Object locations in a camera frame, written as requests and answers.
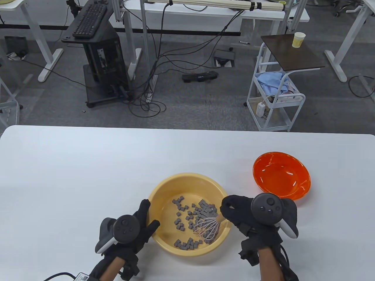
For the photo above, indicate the black power strip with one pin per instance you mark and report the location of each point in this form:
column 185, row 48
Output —
column 200, row 76

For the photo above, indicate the person's left hand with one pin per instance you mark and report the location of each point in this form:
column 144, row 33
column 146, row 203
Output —
column 145, row 213

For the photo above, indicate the person's left forearm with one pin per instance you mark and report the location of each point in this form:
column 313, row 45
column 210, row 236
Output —
column 110, row 269

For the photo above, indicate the person's right hand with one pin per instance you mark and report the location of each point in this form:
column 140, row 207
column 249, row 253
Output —
column 238, row 210

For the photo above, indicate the office chair base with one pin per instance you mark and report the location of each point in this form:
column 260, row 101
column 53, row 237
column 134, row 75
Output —
column 339, row 12

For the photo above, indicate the black floor socket box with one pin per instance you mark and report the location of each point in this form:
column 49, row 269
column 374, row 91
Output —
column 224, row 55

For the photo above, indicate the person's right forearm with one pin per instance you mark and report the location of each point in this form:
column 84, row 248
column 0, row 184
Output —
column 269, row 266

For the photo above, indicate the yellow-green plastic basket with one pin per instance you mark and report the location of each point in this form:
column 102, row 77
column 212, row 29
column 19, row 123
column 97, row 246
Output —
column 7, row 1

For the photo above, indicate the black keyboard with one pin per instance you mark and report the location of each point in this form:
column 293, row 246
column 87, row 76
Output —
column 89, row 20

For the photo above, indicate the yellow plastic basin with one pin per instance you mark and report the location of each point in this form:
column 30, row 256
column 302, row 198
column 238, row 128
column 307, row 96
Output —
column 175, row 187

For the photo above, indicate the yellow paper cup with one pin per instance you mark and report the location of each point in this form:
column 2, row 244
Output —
column 298, row 39

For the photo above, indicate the white rolling cart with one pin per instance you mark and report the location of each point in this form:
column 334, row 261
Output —
column 296, row 99

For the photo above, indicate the dark brown side table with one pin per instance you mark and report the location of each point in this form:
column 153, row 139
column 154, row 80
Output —
column 293, row 57

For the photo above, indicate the white label tag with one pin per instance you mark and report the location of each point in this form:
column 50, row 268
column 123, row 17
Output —
column 82, row 277

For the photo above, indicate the white metal rack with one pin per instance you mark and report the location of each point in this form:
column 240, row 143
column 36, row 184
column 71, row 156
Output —
column 8, row 102

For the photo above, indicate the black box under desk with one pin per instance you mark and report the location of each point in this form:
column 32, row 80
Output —
column 16, row 45

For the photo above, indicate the long white desk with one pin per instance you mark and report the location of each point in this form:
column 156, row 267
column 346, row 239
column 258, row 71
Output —
column 205, row 14

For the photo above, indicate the black computer stand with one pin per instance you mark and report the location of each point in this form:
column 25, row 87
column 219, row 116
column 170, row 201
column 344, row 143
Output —
column 102, row 55

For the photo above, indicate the black hand controller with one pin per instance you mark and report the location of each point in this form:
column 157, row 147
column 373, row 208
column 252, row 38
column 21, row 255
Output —
column 126, row 228
column 266, row 207

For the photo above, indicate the orange plastic bowl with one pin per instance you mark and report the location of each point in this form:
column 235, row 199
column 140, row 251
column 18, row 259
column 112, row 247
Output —
column 278, row 175

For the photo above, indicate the blue cloth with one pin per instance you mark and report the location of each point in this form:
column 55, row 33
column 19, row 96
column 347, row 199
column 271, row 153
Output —
column 271, row 82

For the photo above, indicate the white desk with angled leg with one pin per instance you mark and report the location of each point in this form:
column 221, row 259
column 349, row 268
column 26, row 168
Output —
column 348, row 38

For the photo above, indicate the pile of grey toy blocks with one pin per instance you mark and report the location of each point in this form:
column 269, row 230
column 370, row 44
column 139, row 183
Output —
column 202, row 209

